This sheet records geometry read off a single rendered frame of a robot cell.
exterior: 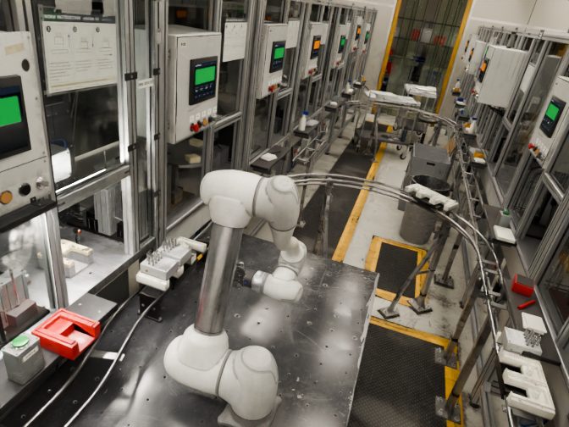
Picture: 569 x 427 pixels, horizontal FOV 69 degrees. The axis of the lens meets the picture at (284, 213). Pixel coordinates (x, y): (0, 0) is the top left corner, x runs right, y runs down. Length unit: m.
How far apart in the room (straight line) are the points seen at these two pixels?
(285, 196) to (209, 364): 0.61
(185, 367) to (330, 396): 0.58
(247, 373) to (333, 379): 0.49
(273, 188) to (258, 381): 0.61
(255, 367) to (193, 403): 0.34
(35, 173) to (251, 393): 0.93
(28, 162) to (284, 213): 0.74
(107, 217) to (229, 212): 0.85
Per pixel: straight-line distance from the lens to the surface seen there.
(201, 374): 1.49
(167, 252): 1.93
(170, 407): 1.66
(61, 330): 1.57
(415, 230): 4.30
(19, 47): 1.31
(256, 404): 1.49
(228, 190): 1.31
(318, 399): 1.73
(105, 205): 2.01
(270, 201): 1.28
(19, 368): 1.46
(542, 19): 9.56
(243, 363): 1.43
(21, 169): 1.37
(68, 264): 1.82
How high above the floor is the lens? 2.00
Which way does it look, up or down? 27 degrees down
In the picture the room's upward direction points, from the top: 9 degrees clockwise
